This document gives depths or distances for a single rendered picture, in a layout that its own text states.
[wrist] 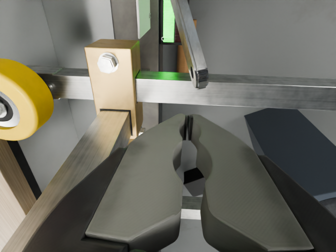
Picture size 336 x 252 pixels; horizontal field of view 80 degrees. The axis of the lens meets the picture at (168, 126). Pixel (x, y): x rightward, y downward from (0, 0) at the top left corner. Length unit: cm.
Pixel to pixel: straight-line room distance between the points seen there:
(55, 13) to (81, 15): 5
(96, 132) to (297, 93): 23
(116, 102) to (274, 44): 101
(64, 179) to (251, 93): 21
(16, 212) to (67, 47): 33
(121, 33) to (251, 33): 83
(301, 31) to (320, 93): 94
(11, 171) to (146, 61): 27
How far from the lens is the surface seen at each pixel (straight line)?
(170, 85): 24
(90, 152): 19
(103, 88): 25
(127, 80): 23
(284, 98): 27
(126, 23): 38
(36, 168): 49
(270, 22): 115
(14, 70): 24
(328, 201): 89
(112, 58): 22
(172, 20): 37
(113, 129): 22
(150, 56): 38
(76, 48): 51
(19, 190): 37
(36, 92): 24
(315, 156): 98
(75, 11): 50
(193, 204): 41
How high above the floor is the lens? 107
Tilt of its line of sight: 57 degrees down
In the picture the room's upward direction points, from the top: 174 degrees counter-clockwise
